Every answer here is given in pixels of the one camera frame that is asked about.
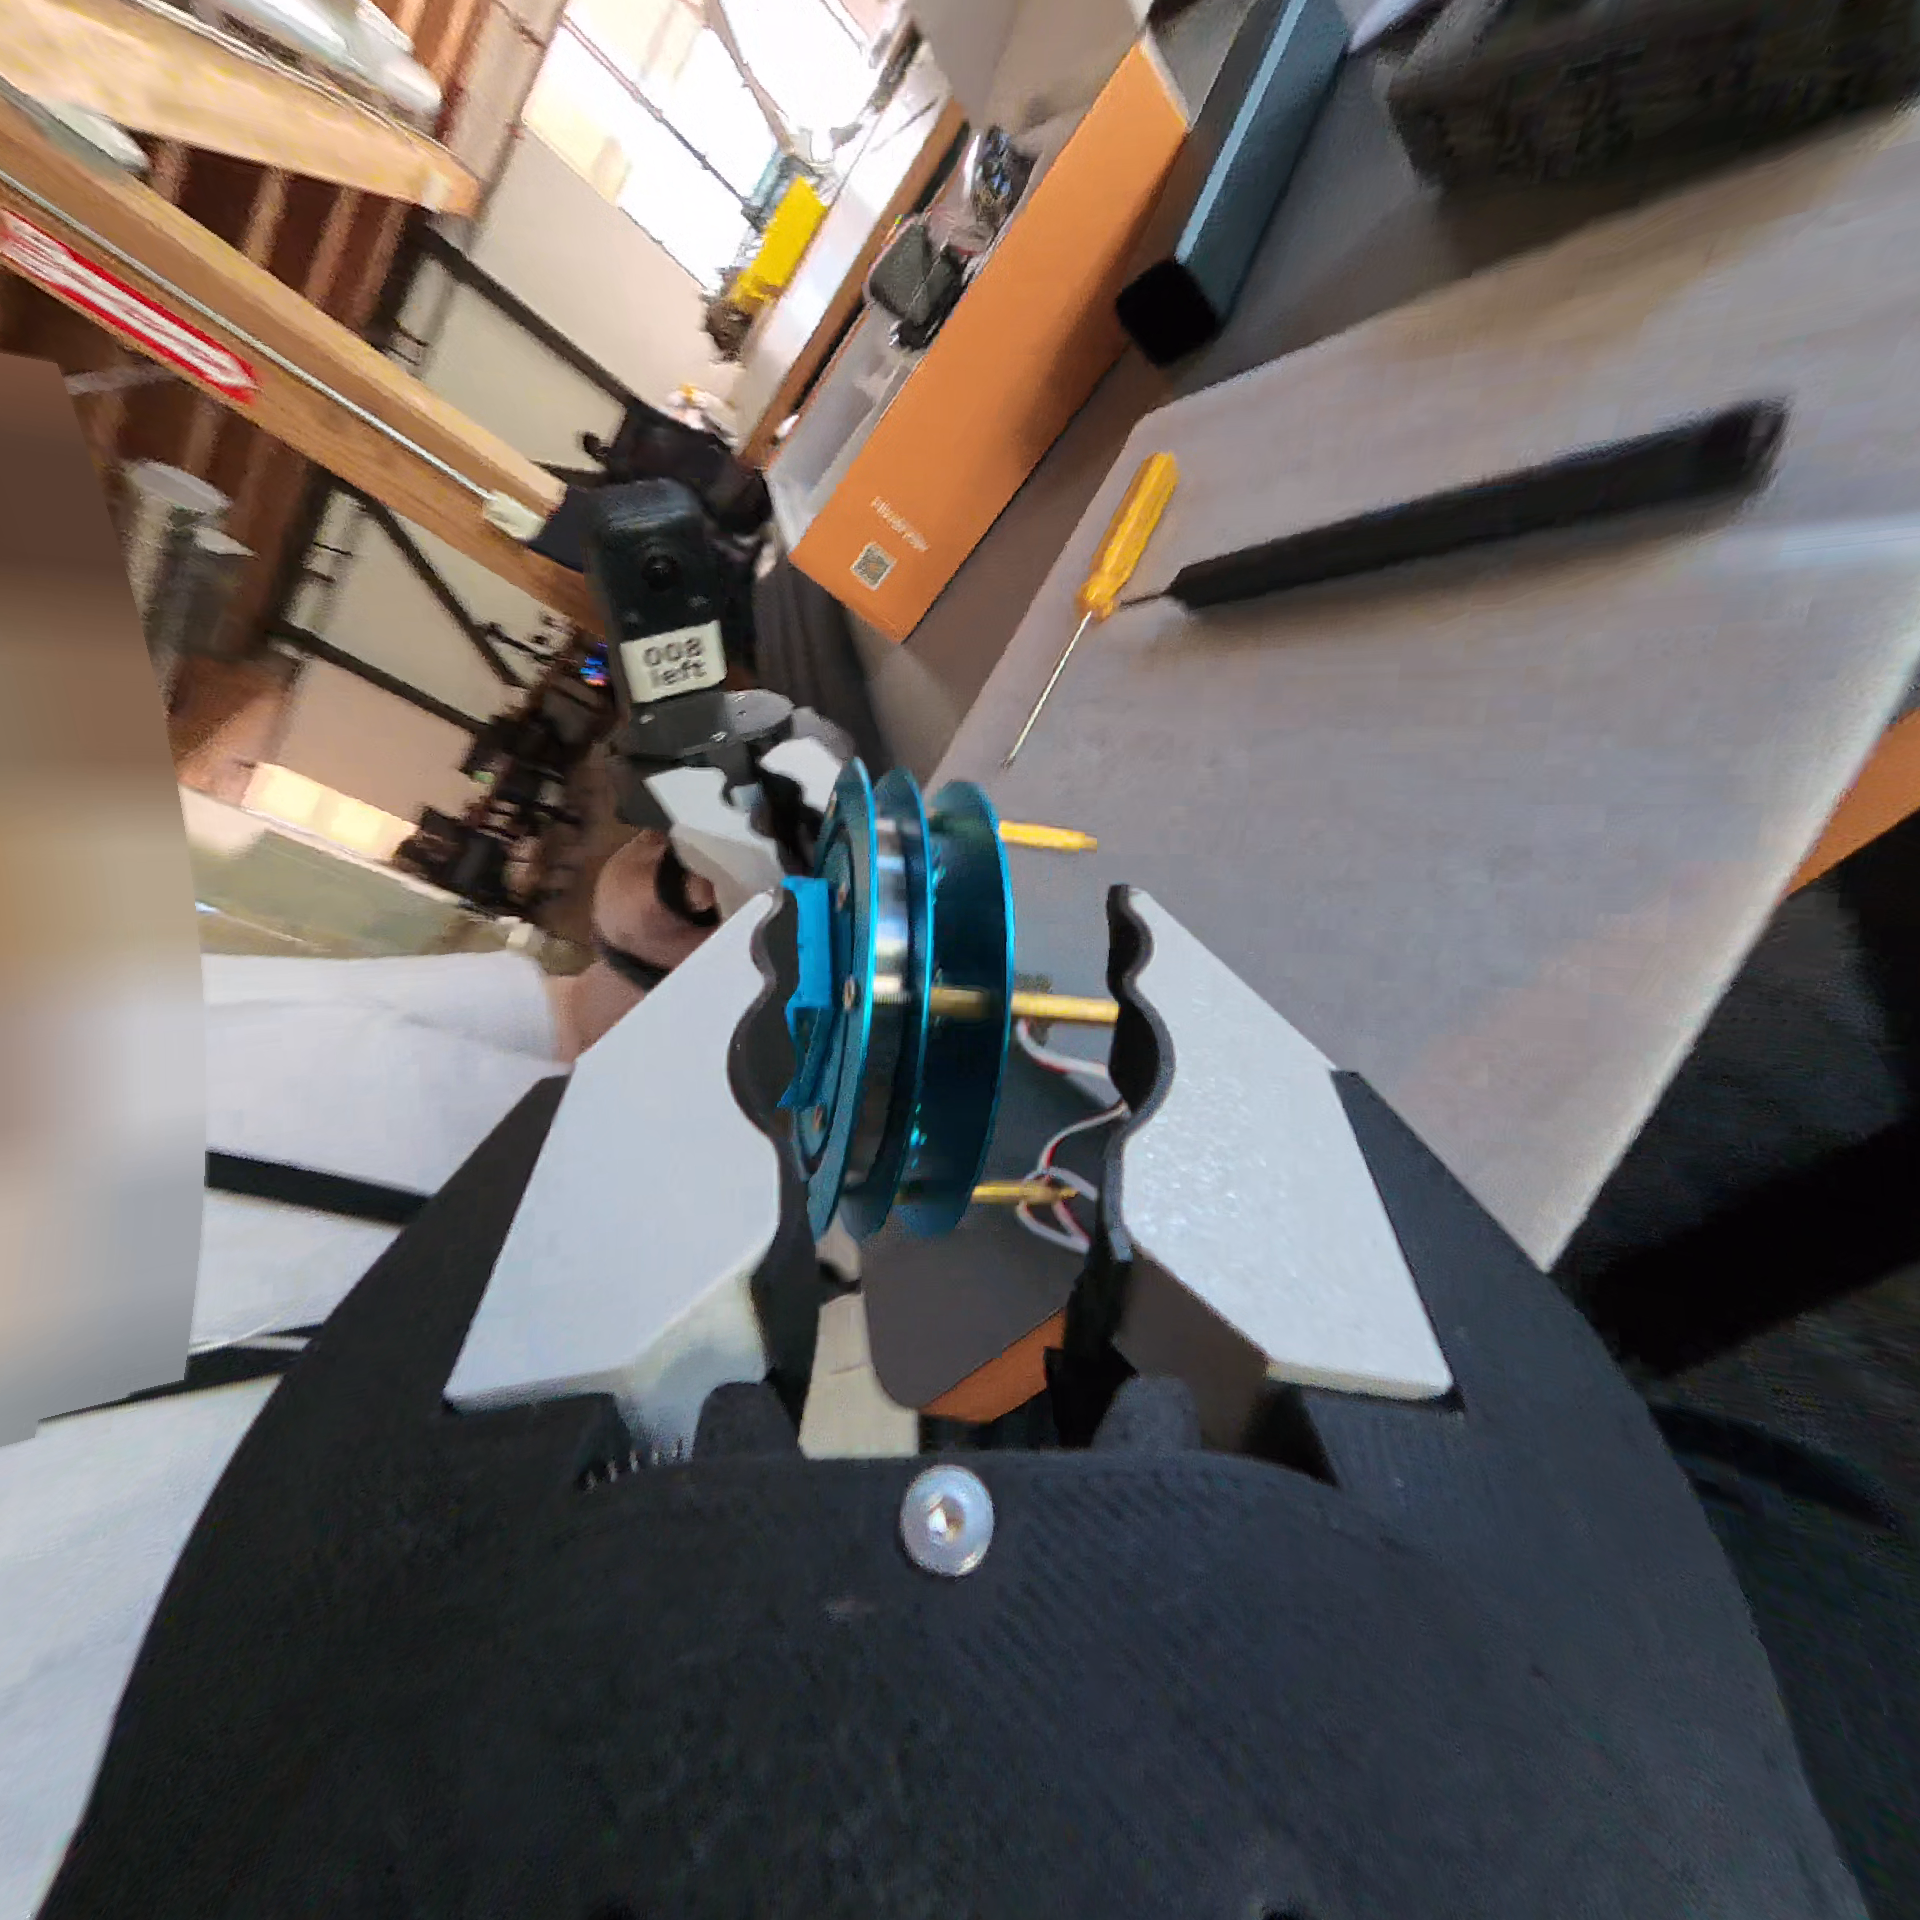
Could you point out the black wristband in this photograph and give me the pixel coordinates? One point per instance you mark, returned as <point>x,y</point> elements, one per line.
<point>629,963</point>

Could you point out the grey desk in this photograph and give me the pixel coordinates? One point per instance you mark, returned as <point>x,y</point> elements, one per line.
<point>973,662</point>

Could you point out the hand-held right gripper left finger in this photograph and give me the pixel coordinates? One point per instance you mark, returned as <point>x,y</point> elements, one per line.
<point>629,1201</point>

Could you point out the orange cardboard box white lid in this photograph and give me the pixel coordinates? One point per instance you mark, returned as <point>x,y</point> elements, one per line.
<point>960,452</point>

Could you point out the black screwdriver bit case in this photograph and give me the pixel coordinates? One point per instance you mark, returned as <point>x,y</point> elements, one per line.
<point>1650,90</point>

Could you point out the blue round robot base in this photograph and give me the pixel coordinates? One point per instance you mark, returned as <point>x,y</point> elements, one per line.
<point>960,962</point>

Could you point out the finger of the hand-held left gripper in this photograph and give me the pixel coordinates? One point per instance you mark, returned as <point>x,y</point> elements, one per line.
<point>714,839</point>
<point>809,773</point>

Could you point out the person's left hand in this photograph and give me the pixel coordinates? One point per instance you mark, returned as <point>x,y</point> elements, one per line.
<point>629,909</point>

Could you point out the black pen-shaped screwdriver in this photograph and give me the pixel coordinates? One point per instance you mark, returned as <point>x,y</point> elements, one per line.
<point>1499,511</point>

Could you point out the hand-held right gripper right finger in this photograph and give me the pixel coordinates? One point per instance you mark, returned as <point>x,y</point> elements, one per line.
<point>1275,1201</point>

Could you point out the red white sign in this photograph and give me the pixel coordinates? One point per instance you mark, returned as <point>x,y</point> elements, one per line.
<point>134,308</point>

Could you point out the grey rectangular tube sleeve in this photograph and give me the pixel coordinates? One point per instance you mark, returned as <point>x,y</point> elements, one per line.
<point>1243,195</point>

